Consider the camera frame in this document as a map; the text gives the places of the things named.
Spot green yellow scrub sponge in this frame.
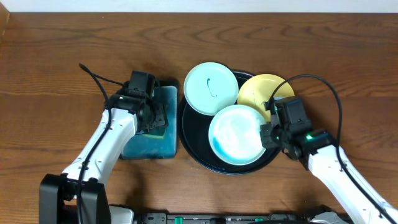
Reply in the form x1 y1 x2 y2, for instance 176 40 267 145
144 127 167 139

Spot mint plate bottom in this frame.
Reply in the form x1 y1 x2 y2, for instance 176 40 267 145
208 105 266 166

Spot mint plate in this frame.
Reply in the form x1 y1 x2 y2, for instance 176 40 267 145
183 62 239 116
208 105 266 166

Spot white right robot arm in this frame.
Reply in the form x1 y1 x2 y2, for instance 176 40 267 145
260 121 397 223

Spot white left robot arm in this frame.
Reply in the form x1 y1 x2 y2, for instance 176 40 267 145
39 86 178 223

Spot round black tray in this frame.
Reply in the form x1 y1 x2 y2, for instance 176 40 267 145
178 70 282 175

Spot black tub of soapy water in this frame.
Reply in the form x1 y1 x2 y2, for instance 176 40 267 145
120 81 178 159

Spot mint plate top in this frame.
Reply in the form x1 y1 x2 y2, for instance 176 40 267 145
183 62 239 116

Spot yellow plate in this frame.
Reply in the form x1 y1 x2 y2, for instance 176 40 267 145
238 74 284 122

